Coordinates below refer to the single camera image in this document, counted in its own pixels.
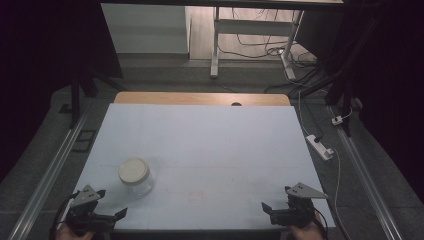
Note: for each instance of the white cabinet panel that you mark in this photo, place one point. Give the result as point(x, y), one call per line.
point(143, 30)

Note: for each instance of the cream round jar lid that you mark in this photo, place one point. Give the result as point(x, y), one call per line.
point(133, 170)

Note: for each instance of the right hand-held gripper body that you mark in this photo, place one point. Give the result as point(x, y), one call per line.
point(296, 213)

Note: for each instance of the white table sheet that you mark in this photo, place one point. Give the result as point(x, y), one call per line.
point(206, 150)

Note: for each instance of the black metal stand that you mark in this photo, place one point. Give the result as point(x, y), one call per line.
point(75, 100)
point(346, 83)

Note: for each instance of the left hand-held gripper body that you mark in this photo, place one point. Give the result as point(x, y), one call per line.
point(87, 195)

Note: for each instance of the white desk frame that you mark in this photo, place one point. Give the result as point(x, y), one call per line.
point(253, 27)

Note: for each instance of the wooden table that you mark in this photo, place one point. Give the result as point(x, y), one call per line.
point(186, 98)

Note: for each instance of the white power strip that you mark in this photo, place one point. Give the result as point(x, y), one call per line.
point(319, 146)

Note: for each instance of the person's right hand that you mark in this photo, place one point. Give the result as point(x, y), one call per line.
point(306, 233)

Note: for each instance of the clear glass jar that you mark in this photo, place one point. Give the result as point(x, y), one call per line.
point(143, 188)

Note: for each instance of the aluminium rail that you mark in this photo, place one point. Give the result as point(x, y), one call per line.
point(363, 176)
point(50, 176)

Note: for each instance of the person's left hand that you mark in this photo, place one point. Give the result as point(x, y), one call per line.
point(71, 235)

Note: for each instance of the small white adapter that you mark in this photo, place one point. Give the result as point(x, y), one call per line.
point(337, 120)

